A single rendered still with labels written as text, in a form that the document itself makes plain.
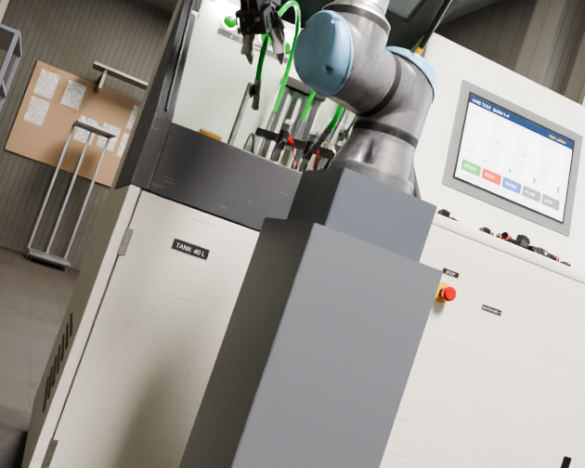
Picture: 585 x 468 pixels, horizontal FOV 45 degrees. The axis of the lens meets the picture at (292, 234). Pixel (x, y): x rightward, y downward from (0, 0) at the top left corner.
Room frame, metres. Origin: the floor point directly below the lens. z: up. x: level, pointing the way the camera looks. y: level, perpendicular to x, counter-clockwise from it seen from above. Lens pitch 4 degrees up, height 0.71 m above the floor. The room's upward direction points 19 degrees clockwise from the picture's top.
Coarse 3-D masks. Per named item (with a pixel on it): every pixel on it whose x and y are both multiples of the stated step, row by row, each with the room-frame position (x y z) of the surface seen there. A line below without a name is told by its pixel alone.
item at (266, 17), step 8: (240, 0) 1.54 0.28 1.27; (248, 0) 1.54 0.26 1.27; (256, 0) 1.55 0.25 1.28; (264, 0) 1.59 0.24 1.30; (240, 8) 1.55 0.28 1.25; (248, 8) 1.55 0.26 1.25; (256, 8) 1.56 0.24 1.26; (264, 8) 1.56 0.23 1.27; (272, 8) 1.60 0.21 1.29; (240, 16) 1.57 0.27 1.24; (248, 16) 1.56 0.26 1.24; (256, 16) 1.55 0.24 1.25; (264, 16) 1.55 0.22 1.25; (272, 16) 1.60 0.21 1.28; (240, 24) 1.58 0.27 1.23; (248, 24) 1.57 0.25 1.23; (256, 24) 1.57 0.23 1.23; (264, 24) 1.56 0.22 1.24; (248, 32) 1.59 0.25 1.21; (256, 32) 1.58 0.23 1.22; (264, 32) 1.58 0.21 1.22
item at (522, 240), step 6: (492, 234) 1.93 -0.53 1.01; (498, 234) 1.93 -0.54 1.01; (504, 234) 1.87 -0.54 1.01; (522, 234) 1.92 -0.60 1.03; (510, 240) 1.89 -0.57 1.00; (516, 240) 1.91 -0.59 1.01; (522, 240) 1.90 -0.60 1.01; (528, 240) 1.92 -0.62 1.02; (522, 246) 1.90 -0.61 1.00; (528, 246) 1.92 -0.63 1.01; (534, 246) 1.91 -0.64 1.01; (534, 252) 1.89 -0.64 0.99; (540, 252) 1.93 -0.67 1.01; (546, 252) 1.95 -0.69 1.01; (552, 258) 1.94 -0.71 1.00; (558, 258) 1.95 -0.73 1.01; (564, 264) 1.91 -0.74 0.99
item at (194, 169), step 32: (160, 160) 1.51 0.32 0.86; (192, 160) 1.53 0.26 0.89; (224, 160) 1.55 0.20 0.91; (256, 160) 1.57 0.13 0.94; (160, 192) 1.52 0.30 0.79; (192, 192) 1.54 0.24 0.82; (224, 192) 1.56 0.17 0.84; (256, 192) 1.58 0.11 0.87; (288, 192) 1.60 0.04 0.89; (256, 224) 1.58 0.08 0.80
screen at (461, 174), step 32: (480, 96) 2.08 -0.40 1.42; (480, 128) 2.06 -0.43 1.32; (512, 128) 2.10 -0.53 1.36; (544, 128) 2.15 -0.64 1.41; (448, 160) 2.00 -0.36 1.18; (480, 160) 2.04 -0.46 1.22; (512, 160) 2.08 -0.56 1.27; (544, 160) 2.13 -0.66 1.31; (576, 160) 2.18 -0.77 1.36; (480, 192) 2.03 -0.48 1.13; (512, 192) 2.07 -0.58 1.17; (544, 192) 2.11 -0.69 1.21; (544, 224) 2.10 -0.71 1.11
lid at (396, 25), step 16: (288, 0) 2.05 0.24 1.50; (304, 0) 2.04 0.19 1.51; (320, 0) 2.04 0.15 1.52; (400, 0) 2.02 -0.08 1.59; (416, 0) 2.01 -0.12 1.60; (432, 0) 1.98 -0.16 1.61; (288, 16) 2.10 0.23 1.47; (304, 16) 2.10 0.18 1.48; (384, 16) 2.05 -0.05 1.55; (400, 16) 2.07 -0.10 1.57; (416, 16) 2.04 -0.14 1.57; (432, 16) 2.03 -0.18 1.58; (400, 32) 2.10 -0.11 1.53; (416, 32) 2.09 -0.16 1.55
